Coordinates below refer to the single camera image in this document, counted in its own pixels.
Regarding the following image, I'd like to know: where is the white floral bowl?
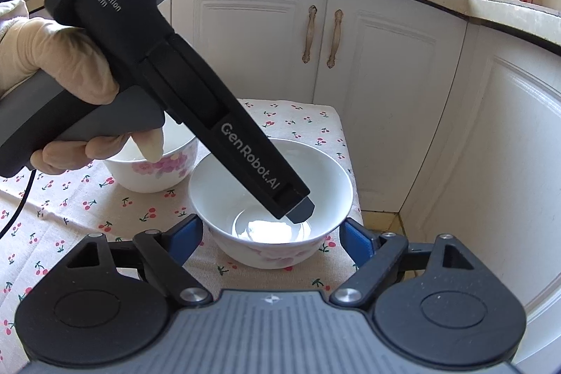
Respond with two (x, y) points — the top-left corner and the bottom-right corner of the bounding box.
(188, 138), (354, 270)
(103, 111), (199, 193)

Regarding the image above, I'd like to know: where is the cherry-print tablecloth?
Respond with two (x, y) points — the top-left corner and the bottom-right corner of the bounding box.
(0, 98), (365, 357)

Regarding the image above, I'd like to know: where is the person's left forearm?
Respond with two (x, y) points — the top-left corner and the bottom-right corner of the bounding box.
(0, 0), (31, 44)

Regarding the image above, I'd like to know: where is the person's left hand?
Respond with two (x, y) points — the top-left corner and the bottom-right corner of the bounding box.
(0, 19), (166, 176)

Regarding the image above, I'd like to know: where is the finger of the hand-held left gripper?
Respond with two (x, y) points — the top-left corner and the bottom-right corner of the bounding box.
(286, 196), (316, 224)

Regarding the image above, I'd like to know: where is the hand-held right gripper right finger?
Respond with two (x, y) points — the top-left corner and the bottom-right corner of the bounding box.
(330, 218), (483, 311)

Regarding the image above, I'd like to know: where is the white cabinet door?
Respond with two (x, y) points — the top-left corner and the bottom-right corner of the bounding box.
(312, 0), (469, 216)
(400, 25), (561, 359)
(170, 0), (331, 113)

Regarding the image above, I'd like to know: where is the brass cabinet handle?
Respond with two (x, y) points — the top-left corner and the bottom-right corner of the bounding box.
(326, 8), (344, 70)
(301, 4), (317, 65)

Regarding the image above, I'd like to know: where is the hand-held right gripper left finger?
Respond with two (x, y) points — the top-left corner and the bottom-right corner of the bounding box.
(48, 215), (214, 309)

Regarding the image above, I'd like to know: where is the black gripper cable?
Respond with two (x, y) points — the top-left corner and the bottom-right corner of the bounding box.
(0, 167), (36, 237)

